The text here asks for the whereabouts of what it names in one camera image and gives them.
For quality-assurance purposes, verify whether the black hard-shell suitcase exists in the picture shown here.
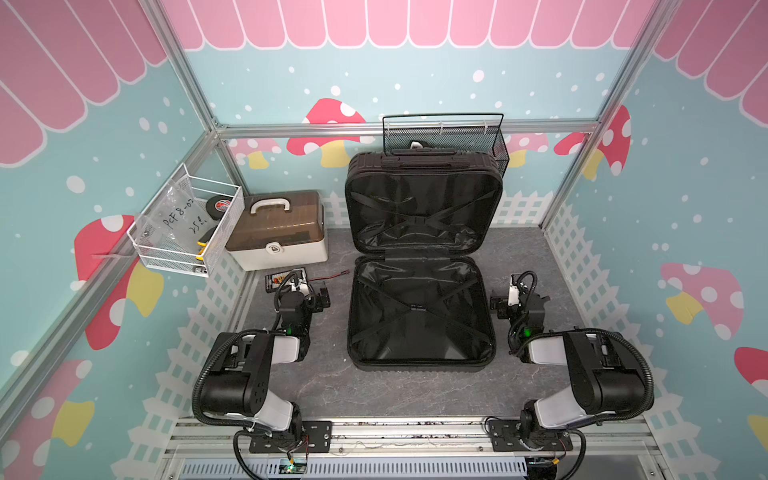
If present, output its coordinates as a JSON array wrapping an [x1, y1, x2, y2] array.
[[345, 149, 503, 372]]

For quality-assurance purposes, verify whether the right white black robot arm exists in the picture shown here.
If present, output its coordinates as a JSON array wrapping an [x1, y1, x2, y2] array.
[[490, 270, 655, 450]]

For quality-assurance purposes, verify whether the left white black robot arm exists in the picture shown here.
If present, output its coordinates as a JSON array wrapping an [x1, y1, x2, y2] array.
[[191, 269, 330, 450]]

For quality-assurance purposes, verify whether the black charging board with connectors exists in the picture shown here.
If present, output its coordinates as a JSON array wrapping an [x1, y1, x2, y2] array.
[[264, 266, 352, 294]]

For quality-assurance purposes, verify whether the brown lid white toolbox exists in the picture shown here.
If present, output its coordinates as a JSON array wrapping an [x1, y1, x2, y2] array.
[[226, 190, 329, 271]]

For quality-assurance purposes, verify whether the yellow black tool in bin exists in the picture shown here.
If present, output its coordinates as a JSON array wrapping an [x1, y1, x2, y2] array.
[[196, 228, 216, 261]]

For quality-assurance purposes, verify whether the black tape roll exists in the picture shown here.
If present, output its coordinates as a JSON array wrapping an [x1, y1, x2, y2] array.
[[205, 195, 232, 221]]

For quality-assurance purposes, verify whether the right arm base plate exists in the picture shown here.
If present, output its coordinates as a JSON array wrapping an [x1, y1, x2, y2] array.
[[483, 417, 573, 454]]

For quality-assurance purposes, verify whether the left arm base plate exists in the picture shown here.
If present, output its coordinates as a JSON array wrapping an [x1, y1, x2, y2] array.
[[248, 421, 333, 454]]

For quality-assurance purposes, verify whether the clear acrylic wall bin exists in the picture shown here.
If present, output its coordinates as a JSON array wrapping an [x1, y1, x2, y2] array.
[[127, 164, 244, 278]]

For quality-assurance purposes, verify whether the aluminium mounting rail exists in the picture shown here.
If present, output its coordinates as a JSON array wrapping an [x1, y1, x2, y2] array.
[[154, 416, 674, 479]]

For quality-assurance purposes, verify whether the black wire mesh basket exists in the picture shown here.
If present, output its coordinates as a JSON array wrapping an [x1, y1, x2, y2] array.
[[381, 113, 509, 176]]

